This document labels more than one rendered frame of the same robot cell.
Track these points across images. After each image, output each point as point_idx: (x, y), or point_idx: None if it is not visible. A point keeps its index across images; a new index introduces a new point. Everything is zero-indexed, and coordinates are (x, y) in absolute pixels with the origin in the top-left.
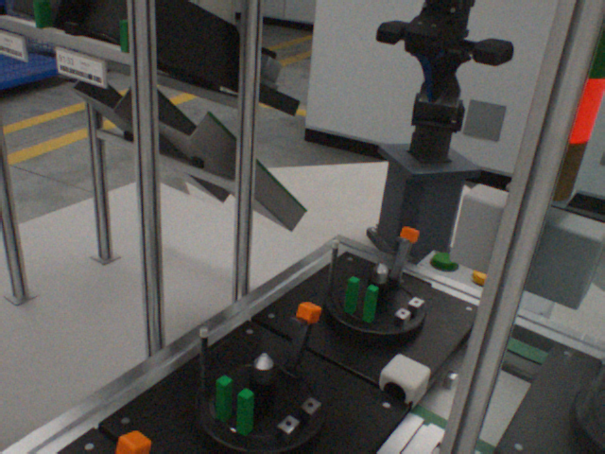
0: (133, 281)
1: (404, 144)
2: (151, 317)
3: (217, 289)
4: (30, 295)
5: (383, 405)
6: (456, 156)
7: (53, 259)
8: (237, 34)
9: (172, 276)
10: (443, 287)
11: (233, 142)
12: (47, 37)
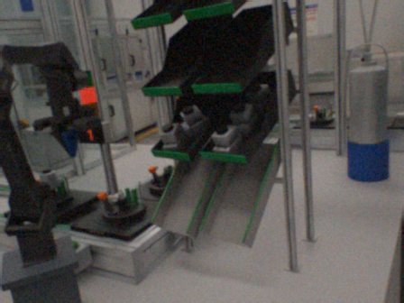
0: (261, 258)
1: (50, 268)
2: None
3: (208, 264)
4: (305, 238)
5: (131, 194)
6: (10, 263)
7: (323, 259)
8: (176, 103)
9: (241, 265)
10: (81, 235)
11: None
12: None
